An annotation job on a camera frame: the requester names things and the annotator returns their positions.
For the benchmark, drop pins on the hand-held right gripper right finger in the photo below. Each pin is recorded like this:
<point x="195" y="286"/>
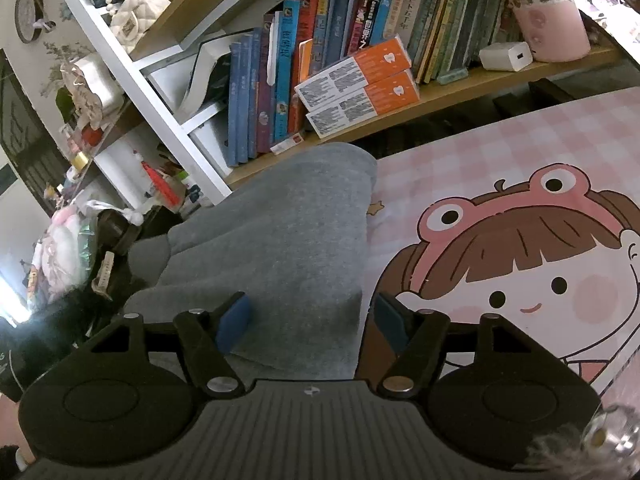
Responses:
<point x="392" y="322"/>

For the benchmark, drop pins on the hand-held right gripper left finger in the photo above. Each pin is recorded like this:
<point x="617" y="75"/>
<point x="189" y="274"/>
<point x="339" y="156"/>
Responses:
<point x="232" y="325"/>

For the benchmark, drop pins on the grey sweater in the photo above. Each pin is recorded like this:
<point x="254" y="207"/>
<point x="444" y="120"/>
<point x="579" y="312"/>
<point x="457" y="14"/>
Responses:
<point x="280" y="240"/>

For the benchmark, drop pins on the pink cartoon desk mat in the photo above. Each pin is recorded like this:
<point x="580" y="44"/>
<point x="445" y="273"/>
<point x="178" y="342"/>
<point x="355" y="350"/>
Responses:
<point x="475" y="160"/>

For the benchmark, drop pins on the pink plush in clear bag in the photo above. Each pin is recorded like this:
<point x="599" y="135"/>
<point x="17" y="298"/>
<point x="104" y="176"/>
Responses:
<point x="67" y="245"/>

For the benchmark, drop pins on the grey fur pompom charm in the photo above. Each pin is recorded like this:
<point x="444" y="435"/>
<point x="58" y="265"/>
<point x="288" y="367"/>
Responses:
<point x="570" y="455"/>

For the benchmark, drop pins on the gold tape roll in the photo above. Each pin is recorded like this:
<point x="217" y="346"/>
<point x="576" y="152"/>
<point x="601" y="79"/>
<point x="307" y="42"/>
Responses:
<point x="80" y="160"/>

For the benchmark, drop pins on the white and wood bookshelf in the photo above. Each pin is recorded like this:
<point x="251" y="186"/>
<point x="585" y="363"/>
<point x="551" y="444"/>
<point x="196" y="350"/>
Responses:
<point x="165" y="105"/>

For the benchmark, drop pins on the row of blue spined books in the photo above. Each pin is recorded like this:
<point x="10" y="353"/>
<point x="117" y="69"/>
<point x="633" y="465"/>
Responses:
<point x="280" y="85"/>

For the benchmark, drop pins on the open book with black cover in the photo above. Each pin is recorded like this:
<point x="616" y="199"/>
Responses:
<point x="205" y="75"/>

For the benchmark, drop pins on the white ceramic ornament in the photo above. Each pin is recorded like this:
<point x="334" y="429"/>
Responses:
<point x="92" y="87"/>

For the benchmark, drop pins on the white charger plug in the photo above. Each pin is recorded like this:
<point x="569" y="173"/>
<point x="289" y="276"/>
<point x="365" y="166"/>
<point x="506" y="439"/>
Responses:
<point x="505" y="56"/>

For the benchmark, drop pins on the white quilted pearl handbag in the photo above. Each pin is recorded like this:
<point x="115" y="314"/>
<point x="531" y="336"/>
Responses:
<point x="137" y="15"/>

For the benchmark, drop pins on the pink printed cylinder container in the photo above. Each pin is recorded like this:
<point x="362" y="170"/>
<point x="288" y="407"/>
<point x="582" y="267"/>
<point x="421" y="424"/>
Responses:
<point x="545" y="15"/>

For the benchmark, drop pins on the black smartphone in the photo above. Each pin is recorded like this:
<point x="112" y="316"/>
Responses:
<point x="607" y="5"/>

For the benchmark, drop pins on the round wall clock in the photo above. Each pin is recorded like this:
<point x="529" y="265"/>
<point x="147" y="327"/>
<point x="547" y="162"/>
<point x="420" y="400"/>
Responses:
<point x="27" y="17"/>

